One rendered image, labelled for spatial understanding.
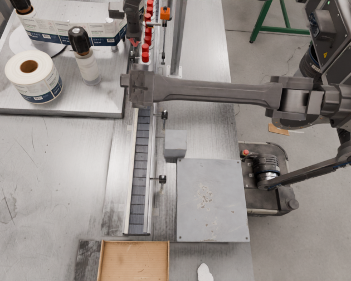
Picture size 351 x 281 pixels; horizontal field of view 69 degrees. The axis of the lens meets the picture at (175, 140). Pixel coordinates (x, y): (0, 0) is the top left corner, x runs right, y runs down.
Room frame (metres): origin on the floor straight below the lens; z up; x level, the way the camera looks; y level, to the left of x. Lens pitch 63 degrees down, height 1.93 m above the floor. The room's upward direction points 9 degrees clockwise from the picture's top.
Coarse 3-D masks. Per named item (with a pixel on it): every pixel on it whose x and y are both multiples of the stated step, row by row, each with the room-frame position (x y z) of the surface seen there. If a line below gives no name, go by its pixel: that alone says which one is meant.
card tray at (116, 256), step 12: (108, 252) 0.03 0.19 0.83; (120, 252) 0.04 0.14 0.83; (132, 252) 0.05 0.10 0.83; (144, 252) 0.05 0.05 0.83; (156, 252) 0.06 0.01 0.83; (168, 252) 0.06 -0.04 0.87; (108, 264) -0.01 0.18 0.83; (120, 264) 0.00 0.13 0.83; (132, 264) 0.00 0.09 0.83; (144, 264) 0.01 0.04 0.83; (156, 264) 0.02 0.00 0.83; (168, 264) 0.02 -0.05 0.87; (108, 276) -0.05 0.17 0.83; (120, 276) -0.04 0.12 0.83; (132, 276) -0.04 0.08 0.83; (144, 276) -0.03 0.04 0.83; (156, 276) -0.02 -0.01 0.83; (168, 276) -0.02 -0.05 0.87
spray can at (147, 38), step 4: (148, 36) 0.95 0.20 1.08; (144, 40) 0.93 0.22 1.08; (148, 40) 0.92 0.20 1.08; (148, 44) 0.92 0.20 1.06; (152, 44) 0.95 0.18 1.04; (152, 48) 0.93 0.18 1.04; (152, 52) 0.93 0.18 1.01; (152, 56) 0.93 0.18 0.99; (152, 60) 0.93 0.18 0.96; (152, 64) 0.93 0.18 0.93; (152, 68) 0.93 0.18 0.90
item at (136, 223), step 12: (156, 12) 1.39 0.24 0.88; (144, 120) 0.62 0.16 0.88; (144, 132) 0.56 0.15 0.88; (144, 144) 0.49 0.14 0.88; (144, 156) 0.44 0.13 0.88; (144, 168) 0.38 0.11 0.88; (144, 180) 0.33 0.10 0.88; (132, 192) 0.27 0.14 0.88; (144, 192) 0.27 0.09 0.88; (132, 204) 0.22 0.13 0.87; (144, 204) 0.23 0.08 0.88; (132, 216) 0.17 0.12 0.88; (132, 228) 0.13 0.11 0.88
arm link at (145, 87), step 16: (144, 80) 0.35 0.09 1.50; (160, 80) 0.36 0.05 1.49; (176, 80) 0.37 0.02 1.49; (192, 80) 0.39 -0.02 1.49; (272, 80) 0.44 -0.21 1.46; (288, 80) 0.44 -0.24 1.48; (304, 80) 0.43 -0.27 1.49; (128, 96) 0.37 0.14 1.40; (144, 96) 0.33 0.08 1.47; (160, 96) 0.34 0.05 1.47; (176, 96) 0.35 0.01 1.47; (192, 96) 0.35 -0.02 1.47; (208, 96) 0.36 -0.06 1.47; (224, 96) 0.37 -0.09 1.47; (240, 96) 0.38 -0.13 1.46; (256, 96) 0.39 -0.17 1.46; (272, 96) 0.40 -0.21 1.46; (272, 112) 0.38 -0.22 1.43; (288, 112) 0.38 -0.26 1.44
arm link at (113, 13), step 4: (112, 4) 0.94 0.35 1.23; (116, 4) 0.94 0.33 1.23; (120, 4) 0.94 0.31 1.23; (108, 8) 0.92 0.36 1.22; (112, 8) 0.92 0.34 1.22; (116, 8) 0.92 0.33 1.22; (120, 8) 0.93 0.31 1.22; (128, 8) 0.89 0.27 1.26; (132, 8) 0.89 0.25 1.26; (112, 12) 0.92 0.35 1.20; (116, 12) 0.93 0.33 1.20; (120, 12) 0.92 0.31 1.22; (124, 12) 0.92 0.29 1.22; (128, 12) 0.88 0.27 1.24; (132, 12) 0.89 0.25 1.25; (112, 16) 0.92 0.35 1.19; (116, 16) 0.92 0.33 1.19; (120, 16) 0.92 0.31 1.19; (128, 16) 0.90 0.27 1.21; (132, 16) 0.90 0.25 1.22
